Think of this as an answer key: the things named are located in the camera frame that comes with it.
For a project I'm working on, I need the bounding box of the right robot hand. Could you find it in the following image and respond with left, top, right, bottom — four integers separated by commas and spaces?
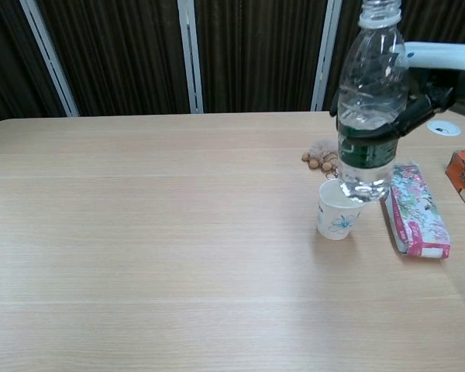
328, 41, 465, 141

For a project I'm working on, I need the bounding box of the transparent plastic water bottle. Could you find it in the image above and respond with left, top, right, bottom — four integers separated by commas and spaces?
335, 0, 411, 205

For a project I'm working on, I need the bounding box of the floral pink tissue pack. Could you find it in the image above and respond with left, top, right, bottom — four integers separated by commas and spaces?
379, 162, 452, 260

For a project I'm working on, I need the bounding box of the dark fabric partition panel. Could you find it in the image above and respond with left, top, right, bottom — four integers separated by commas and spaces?
36, 0, 190, 117
0, 0, 67, 129
323, 0, 465, 112
195, 0, 329, 114

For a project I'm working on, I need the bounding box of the grey metal partition post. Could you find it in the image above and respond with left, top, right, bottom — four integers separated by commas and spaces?
177, 0, 205, 115
19, 0, 81, 117
310, 0, 343, 112

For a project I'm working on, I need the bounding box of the white round cable grommet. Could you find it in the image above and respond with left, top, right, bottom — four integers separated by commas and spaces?
425, 119, 462, 136

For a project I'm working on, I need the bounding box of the white paper cup blue flower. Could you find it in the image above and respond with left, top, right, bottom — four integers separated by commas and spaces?
316, 178, 367, 241

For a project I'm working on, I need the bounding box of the furry keychain with nuts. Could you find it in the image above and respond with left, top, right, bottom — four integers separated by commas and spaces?
301, 139, 340, 181

